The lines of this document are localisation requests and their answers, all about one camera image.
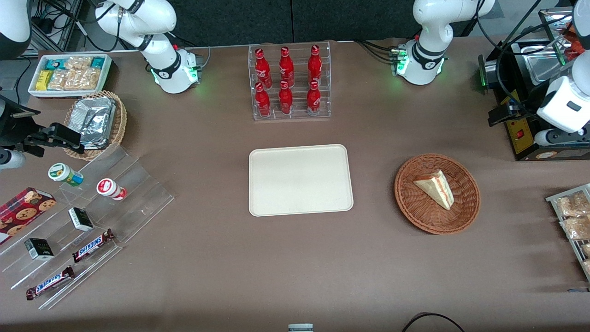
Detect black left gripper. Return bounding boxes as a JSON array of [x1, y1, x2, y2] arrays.
[[489, 99, 538, 128]]

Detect triangular sandwich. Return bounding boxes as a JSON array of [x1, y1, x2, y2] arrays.
[[413, 170, 454, 211]]

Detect light wicker basket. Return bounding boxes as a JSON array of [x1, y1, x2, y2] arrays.
[[64, 90, 128, 161]]

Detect brown wicker basket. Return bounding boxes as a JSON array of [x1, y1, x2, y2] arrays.
[[394, 154, 481, 235]]

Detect cream plastic tray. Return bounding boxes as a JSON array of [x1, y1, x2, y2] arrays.
[[249, 144, 354, 217]]

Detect black food warmer machine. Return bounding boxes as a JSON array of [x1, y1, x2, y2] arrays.
[[478, 7, 590, 162]]

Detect silver foil packet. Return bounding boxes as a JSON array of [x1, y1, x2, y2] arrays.
[[69, 97, 116, 149]]

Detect green lid white cup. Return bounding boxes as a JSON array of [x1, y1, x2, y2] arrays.
[[48, 163, 84, 187]]

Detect red lid white cup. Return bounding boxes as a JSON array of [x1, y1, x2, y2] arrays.
[[96, 178, 127, 201]]

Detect white snack tub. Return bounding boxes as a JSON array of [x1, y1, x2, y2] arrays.
[[28, 54, 112, 99]]

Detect clear bag of crackers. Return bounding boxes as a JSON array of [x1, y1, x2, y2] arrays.
[[47, 56, 101, 91]]

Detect steel warmer pan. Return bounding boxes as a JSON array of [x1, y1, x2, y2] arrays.
[[525, 46, 570, 85]]

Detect small black box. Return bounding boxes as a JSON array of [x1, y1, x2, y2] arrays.
[[24, 237, 55, 261], [68, 207, 94, 232]]

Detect clear acrylic stepped stand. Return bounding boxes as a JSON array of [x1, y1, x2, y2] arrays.
[[0, 145, 175, 310]]

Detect red cookie box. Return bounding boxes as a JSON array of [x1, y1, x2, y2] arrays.
[[0, 187, 57, 245]]

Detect snickers bar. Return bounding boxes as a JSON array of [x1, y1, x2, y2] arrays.
[[72, 229, 115, 263], [26, 266, 75, 301]]

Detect clear bag of pastry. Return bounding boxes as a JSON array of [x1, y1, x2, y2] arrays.
[[555, 191, 590, 217], [560, 216, 590, 240]]

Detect red cola bottle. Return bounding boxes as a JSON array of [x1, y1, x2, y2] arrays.
[[307, 80, 321, 116], [255, 48, 272, 88], [255, 83, 271, 117], [308, 45, 322, 86], [279, 47, 295, 87], [279, 81, 294, 115]]

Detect clear acrylic bottle rack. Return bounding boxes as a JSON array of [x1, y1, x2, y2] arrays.
[[248, 41, 331, 121]]

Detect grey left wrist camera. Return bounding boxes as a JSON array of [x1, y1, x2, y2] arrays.
[[535, 130, 590, 147]]

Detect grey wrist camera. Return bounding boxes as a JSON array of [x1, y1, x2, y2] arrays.
[[0, 149, 26, 170], [535, 130, 590, 147]]

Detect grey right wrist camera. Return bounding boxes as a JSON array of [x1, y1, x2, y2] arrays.
[[0, 149, 26, 170]]

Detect metal wire tray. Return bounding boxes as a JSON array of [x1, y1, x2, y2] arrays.
[[546, 184, 590, 282]]

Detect aluminium frame with cables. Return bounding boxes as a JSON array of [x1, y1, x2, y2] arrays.
[[28, 0, 84, 57]]

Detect black base cables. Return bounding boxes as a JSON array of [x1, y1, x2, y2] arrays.
[[354, 39, 398, 64]]

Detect black floor cable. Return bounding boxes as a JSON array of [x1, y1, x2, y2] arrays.
[[401, 313, 466, 332]]

